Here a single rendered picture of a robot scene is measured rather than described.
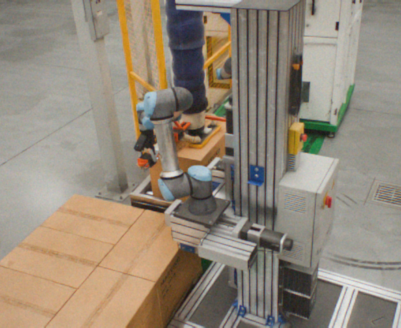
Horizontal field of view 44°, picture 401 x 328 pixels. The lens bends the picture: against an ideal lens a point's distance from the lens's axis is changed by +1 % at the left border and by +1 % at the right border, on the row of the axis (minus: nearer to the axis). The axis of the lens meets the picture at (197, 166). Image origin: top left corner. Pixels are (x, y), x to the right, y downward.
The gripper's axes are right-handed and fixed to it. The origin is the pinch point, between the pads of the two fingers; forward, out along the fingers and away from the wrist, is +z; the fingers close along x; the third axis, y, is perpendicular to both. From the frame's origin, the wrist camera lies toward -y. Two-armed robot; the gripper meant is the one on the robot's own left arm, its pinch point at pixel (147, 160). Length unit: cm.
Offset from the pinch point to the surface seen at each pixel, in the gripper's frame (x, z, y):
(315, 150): -50, 108, 231
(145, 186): 30, 49, 37
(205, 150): -17.3, 13.3, 43.0
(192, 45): -8, -54, 53
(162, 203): 8, 50, 23
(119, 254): 10, 54, -28
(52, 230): 66, 54, -25
